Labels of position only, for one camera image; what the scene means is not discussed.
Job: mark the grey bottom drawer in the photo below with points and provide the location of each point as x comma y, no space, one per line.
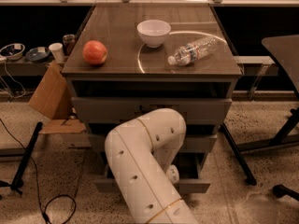
190,167

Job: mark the grey drawer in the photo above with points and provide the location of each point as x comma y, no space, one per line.
113,110
190,167
192,143

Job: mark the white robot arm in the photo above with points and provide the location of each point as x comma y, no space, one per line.
139,153

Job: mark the grey middle drawer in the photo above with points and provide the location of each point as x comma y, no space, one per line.
192,143

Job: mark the grey top drawer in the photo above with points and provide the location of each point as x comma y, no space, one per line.
113,110

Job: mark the grey drawer cabinet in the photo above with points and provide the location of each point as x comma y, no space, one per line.
134,70

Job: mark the black caster foot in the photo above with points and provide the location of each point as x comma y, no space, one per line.
279,191

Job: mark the clear plastic water bottle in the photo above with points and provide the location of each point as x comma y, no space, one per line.
193,51

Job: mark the brown cardboard box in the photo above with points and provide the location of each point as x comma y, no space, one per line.
52,99

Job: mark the red apple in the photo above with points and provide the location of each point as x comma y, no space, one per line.
94,52

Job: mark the black left stand leg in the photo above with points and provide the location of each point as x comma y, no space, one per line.
17,180

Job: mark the dark side table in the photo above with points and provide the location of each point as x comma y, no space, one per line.
285,52

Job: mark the dark glass jar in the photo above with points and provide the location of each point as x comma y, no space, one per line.
69,42

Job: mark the white paper cup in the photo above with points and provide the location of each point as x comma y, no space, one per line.
57,51

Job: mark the white blue bowl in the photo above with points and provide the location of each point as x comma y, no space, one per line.
12,52

